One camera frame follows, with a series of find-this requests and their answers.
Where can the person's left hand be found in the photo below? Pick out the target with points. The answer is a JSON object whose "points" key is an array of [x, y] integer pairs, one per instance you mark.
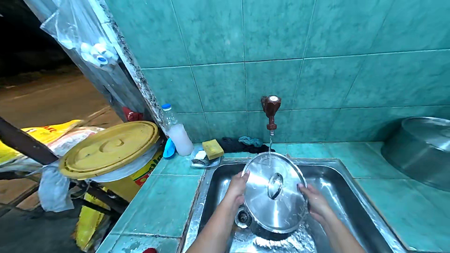
{"points": [[236, 189]]}

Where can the person's right hand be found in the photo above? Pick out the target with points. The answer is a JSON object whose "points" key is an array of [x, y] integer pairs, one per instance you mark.
{"points": [[317, 203]]}

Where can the person's left thumb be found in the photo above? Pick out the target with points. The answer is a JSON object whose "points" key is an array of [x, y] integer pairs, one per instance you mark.
{"points": [[245, 176]]}

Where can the person's right thumb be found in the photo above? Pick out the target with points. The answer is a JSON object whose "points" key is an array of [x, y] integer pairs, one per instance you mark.
{"points": [[303, 188]]}

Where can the person's left forearm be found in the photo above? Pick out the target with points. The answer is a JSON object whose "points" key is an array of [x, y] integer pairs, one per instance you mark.
{"points": [[216, 225]]}

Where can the person's right forearm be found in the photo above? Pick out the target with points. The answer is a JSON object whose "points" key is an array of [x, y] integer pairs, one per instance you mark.
{"points": [[339, 233]]}

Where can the black cloth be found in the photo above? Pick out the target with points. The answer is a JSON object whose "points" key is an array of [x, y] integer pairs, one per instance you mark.
{"points": [[230, 145]]}

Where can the teal cloth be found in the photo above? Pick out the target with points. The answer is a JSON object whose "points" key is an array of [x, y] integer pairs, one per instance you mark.
{"points": [[250, 141]]}

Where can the clear plastic soap dish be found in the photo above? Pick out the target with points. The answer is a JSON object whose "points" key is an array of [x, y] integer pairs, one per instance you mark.
{"points": [[211, 163]]}

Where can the metal sink drain strainer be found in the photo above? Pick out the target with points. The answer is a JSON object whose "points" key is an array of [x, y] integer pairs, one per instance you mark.
{"points": [[242, 217]]}

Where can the yellow sponge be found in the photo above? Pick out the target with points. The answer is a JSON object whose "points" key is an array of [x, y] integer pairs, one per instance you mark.
{"points": [[213, 149]]}

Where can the stainless steel sink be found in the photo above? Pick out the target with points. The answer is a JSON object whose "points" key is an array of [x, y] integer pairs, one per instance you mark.
{"points": [[344, 196]]}

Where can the grey scouring pad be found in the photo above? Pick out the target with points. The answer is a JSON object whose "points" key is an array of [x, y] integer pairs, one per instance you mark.
{"points": [[201, 162]]}

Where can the white soap piece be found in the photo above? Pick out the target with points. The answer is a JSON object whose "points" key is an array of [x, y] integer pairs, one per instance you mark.
{"points": [[200, 155]]}

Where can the dark red water tap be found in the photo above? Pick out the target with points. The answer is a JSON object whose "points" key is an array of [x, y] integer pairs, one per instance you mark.
{"points": [[271, 108]]}

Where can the plastic bottle with blue cap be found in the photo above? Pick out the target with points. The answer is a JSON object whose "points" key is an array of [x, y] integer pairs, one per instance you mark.
{"points": [[180, 137]]}

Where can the blue plastic scoop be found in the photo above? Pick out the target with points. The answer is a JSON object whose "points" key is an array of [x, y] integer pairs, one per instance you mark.
{"points": [[169, 148]]}

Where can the large metal pot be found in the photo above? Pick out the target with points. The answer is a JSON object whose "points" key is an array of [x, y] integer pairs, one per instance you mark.
{"points": [[407, 158]]}

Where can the yellow bucket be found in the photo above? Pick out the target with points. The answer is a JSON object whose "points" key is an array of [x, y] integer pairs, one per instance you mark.
{"points": [[128, 186]]}

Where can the small red object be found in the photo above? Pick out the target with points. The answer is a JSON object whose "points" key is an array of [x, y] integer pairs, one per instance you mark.
{"points": [[150, 250]]}

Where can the red plastic packet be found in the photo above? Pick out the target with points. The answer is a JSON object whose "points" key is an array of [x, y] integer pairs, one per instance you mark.
{"points": [[132, 115]]}

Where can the yellow round bucket lid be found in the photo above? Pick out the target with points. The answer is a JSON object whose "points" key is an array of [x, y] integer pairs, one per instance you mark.
{"points": [[95, 154]]}

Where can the yellow plastic bag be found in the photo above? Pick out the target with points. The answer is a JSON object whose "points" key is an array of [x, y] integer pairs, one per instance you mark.
{"points": [[88, 218]]}

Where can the white printed sack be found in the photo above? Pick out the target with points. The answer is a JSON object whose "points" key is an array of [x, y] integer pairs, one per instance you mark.
{"points": [[70, 139]]}

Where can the pale blue hanging cloth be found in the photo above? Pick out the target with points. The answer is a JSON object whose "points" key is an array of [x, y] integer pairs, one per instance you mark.
{"points": [[55, 189]]}

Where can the clear bag of white bottles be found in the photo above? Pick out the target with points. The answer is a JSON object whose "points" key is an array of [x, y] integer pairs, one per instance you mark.
{"points": [[95, 49]]}

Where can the yellow printed sack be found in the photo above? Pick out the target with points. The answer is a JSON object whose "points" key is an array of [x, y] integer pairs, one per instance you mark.
{"points": [[10, 149]]}

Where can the dark metal frame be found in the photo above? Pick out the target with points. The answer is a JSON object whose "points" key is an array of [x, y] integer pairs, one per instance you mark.
{"points": [[24, 144]]}

